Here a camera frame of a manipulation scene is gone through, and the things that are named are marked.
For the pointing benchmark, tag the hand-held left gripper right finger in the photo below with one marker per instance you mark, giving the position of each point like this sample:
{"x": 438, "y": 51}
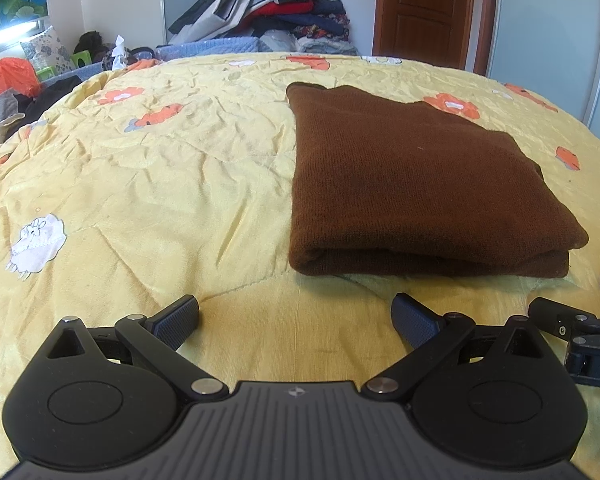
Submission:
{"x": 415, "y": 320}

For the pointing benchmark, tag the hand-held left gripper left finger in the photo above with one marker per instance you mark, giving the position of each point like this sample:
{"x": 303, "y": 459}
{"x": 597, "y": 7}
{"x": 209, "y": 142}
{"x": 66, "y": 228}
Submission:
{"x": 177, "y": 317}

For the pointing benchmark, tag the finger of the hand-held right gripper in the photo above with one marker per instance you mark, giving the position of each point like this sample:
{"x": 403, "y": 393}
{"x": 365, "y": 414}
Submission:
{"x": 550, "y": 315}

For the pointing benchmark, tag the brown knit sweater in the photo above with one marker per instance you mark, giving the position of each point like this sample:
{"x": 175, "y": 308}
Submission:
{"x": 405, "y": 175}

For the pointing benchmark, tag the dark clothes heap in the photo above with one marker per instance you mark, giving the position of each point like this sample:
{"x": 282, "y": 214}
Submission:
{"x": 50, "y": 95}

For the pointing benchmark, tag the pile of mixed clothes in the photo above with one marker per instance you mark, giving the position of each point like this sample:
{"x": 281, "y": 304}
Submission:
{"x": 280, "y": 10}

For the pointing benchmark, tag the yellow floral bed quilt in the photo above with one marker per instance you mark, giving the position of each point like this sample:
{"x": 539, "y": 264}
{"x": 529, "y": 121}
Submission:
{"x": 155, "y": 185}

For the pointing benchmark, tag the peach cloth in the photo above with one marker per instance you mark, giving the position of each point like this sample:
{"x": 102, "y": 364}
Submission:
{"x": 142, "y": 64}

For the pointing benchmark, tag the white sliding wardrobe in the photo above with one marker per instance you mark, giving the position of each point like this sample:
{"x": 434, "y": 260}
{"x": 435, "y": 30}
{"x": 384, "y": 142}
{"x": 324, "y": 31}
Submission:
{"x": 545, "y": 25}

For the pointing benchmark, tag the blue quilted blanket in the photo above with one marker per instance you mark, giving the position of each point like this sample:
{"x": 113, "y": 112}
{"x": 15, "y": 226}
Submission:
{"x": 205, "y": 49}

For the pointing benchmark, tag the grey cloth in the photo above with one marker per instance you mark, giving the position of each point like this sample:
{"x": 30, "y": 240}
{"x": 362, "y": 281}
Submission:
{"x": 0, "y": 107}

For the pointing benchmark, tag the white crumpled tissue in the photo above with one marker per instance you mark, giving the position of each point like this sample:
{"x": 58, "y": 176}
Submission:
{"x": 117, "y": 47}

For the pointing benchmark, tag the green plastic stool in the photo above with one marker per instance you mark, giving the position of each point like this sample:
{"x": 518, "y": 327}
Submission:
{"x": 82, "y": 57}

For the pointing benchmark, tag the black cloth bundle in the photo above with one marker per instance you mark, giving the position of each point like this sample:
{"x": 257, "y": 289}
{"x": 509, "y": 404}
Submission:
{"x": 90, "y": 42}

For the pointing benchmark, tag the orange plastic bag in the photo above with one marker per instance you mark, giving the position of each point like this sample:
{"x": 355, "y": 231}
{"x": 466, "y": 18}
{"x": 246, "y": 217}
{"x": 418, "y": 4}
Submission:
{"x": 12, "y": 75}

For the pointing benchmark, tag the floral grey pillow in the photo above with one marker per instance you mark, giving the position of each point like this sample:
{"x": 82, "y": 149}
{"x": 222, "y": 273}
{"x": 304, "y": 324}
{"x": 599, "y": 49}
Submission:
{"x": 47, "y": 50}

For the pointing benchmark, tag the brown wooden door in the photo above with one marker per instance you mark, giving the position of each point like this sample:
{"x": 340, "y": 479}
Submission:
{"x": 425, "y": 15}

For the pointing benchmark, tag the grey framed panel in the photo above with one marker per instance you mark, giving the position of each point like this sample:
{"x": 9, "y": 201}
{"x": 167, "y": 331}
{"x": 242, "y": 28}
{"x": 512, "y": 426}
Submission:
{"x": 180, "y": 5}

